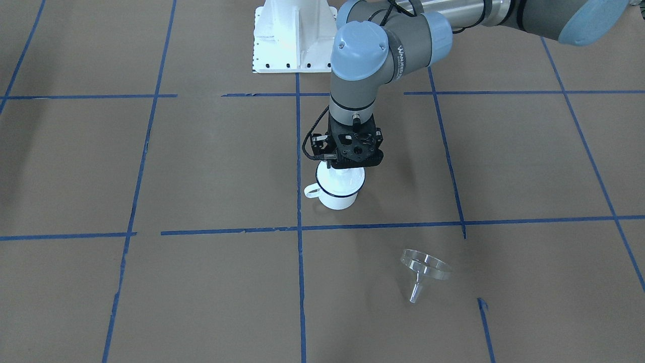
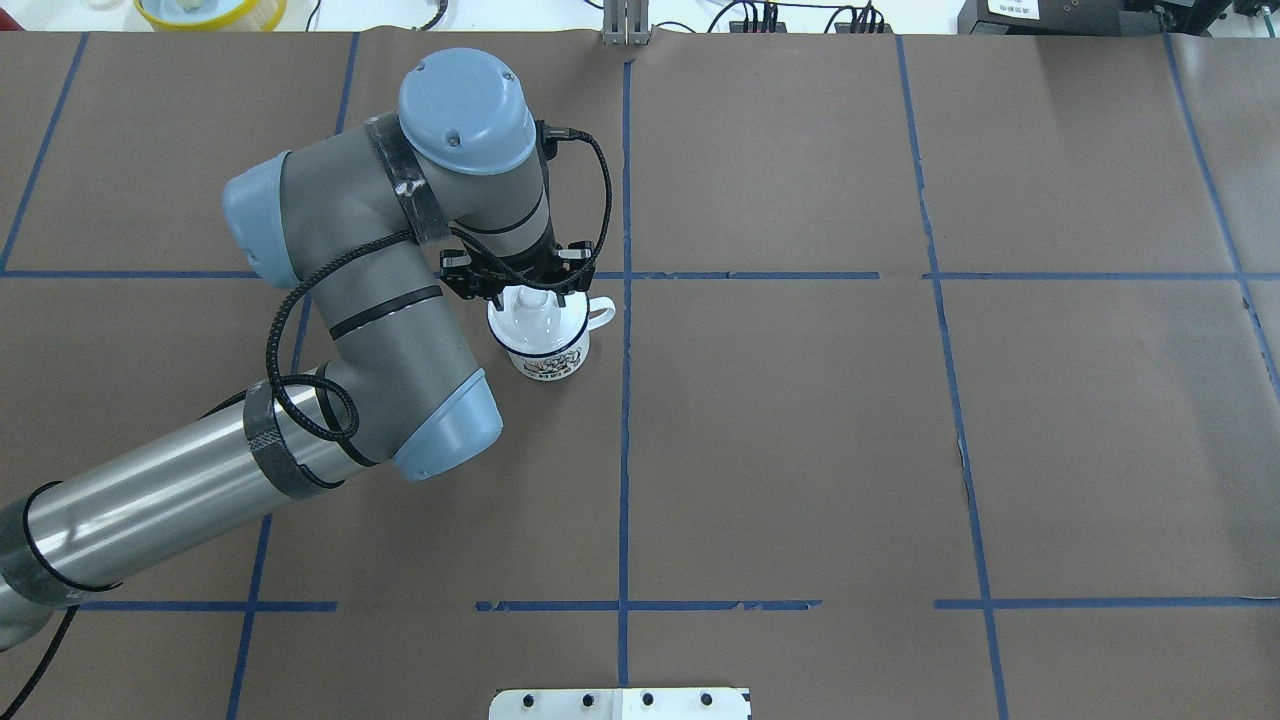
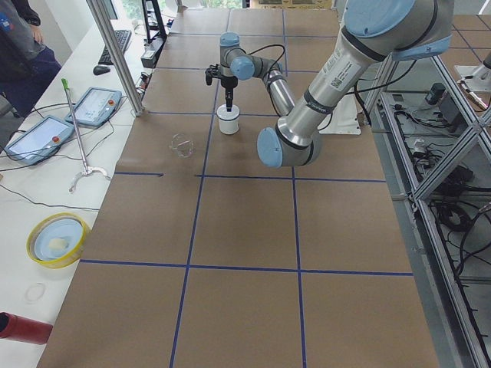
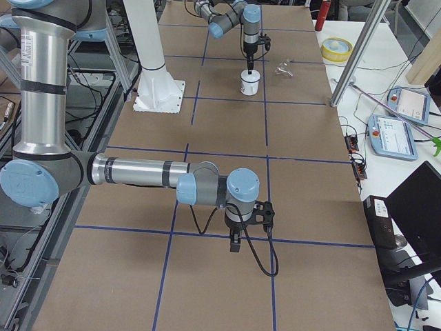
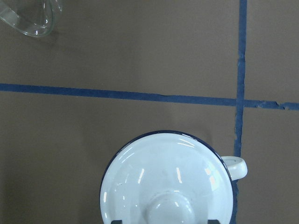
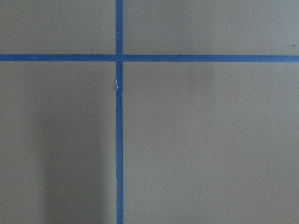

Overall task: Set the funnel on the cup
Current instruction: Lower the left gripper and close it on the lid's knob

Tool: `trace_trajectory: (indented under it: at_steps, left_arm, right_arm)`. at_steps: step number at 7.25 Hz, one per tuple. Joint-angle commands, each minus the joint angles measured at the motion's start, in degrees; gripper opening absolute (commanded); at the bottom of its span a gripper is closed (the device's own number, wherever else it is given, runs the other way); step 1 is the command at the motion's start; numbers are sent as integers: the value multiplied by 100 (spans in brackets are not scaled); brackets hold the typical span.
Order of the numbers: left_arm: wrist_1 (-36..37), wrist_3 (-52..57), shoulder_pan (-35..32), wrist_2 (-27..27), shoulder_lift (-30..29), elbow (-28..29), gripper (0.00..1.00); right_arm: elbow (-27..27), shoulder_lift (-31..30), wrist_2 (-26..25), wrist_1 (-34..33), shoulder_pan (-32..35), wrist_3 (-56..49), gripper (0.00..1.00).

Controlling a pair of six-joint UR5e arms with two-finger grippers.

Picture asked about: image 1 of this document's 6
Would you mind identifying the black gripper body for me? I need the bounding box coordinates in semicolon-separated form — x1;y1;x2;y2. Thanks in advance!
311;117;384;168

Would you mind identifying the clear plastic funnel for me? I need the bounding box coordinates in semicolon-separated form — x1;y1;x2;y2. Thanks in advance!
400;249;453;304

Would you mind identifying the white mug lid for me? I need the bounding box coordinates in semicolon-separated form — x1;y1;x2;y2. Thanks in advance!
315;163;365;197

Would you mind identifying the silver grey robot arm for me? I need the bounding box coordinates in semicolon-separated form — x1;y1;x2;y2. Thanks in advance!
304;1;629;169

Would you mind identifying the white enamel mug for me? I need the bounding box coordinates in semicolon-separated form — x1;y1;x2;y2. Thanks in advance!
304;161;365;210

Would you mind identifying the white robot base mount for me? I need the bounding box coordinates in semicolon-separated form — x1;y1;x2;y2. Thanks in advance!
252;1;337;74

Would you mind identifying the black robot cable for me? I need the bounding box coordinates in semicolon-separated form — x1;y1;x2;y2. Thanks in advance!
301;0;429;161

